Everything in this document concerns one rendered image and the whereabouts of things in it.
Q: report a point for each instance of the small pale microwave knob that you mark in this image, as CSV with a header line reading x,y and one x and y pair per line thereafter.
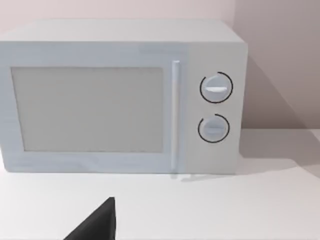
x,y
213,128

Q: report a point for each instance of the pale microwave oven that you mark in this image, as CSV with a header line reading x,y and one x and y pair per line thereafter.
x,y
212,155

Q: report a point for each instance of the pale microwave door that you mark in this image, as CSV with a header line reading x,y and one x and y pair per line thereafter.
x,y
87,160

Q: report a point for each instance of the large pale microwave knob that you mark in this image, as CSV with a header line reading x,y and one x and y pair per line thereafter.
x,y
215,87

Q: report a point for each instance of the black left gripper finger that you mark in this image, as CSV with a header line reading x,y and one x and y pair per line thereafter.
x,y
100,223

